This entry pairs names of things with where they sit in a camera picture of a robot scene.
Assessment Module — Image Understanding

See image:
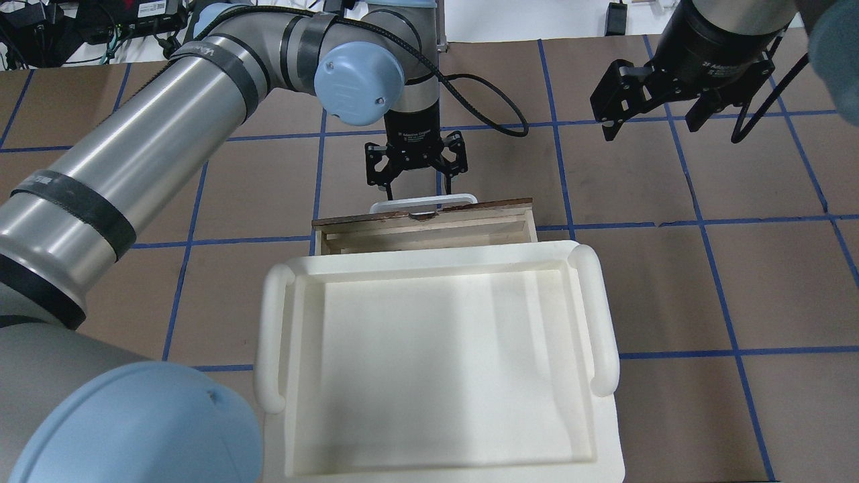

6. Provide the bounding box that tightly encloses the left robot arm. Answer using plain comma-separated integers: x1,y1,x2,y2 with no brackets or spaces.
2,1,443,482

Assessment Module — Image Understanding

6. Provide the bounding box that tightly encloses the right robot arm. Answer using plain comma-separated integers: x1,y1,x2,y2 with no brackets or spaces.
590,1,858,144

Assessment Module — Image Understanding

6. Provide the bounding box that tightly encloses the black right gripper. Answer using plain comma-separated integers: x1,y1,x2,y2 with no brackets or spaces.
589,7,774,142

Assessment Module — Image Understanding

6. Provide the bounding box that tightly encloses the white plastic tray cabinet top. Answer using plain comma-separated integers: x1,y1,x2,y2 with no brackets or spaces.
254,241,626,482

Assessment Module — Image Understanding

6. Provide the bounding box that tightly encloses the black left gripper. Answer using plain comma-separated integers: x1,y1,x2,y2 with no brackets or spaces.
364,111,468,201

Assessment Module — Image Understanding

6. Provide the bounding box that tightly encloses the wooden drawer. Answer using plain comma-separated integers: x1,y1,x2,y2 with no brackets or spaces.
312,195,539,256

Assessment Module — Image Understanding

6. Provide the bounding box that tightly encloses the black power adapter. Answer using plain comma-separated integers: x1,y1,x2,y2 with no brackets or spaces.
185,0,231,30

